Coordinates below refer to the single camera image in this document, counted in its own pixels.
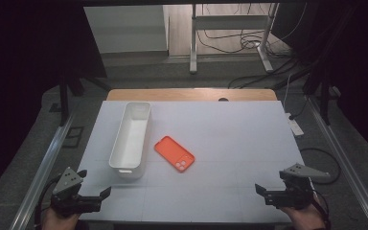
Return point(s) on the orange phone case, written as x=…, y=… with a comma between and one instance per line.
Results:
x=174, y=154

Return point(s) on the white power strip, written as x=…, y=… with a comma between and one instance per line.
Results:
x=296, y=127

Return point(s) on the person's left hand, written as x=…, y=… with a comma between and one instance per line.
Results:
x=57, y=221

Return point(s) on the white plastic storage bin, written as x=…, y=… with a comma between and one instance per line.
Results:
x=130, y=140

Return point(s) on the black curtain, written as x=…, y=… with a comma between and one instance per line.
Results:
x=22, y=64
x=361, y=64

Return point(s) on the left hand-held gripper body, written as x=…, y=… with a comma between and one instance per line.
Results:
x=66, y=187

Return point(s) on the black metal stand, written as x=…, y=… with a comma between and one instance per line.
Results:
x=64, y=99
x=324, y=102

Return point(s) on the aluminium rail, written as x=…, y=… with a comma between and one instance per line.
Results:
x=348, y=166
x=41, y=174

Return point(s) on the white metal desk frame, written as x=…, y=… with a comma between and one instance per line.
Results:
x=193, y=48

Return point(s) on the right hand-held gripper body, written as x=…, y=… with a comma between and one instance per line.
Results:
x=295, y=193

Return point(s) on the person's right hand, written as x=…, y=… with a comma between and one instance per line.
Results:
x=303, y=218

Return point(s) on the white table cover sheet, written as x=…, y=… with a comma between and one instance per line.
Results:
x=223, y=134

